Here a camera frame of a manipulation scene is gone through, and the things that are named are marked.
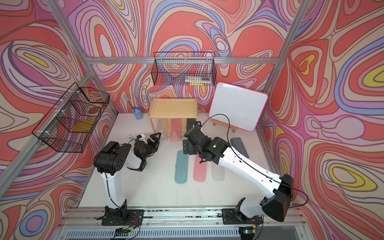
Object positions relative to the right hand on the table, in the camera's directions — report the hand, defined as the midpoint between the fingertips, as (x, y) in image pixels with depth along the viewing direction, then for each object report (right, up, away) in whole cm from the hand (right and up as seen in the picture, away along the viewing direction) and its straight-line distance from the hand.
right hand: (195, 148), depth 74 cm
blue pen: (-54, +33, +42) cm, 76 cm away
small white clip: (-46, +4, +30) cm, 55 cm away
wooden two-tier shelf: (-16, +22, +20) cm, 34 cm away
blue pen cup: (-43, +21, +37) cm, 61 cm away
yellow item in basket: (-54, +11, -3) cm, 55 cm away
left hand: (-22, +4, +23) cm, 32 cm away
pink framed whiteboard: (+34, +23, +25) cm, 49 cm away
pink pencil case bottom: (-13, +7, +30) cm, 34 cm away
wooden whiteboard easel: (+28, +9, +30) cm, 43 cm away
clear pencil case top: (+14, -17, +14) cm, 26 cm away
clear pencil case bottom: (-23, +7, +29) cm, 38 cm away
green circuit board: (-35, -40, -4) cm, 53 cm away
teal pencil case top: (-8, -15, +16) cm, 23 cm away
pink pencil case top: (+3, -15, +14) cm, 21 cm away
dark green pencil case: (-3, +14, +34) cm, 37 cm away
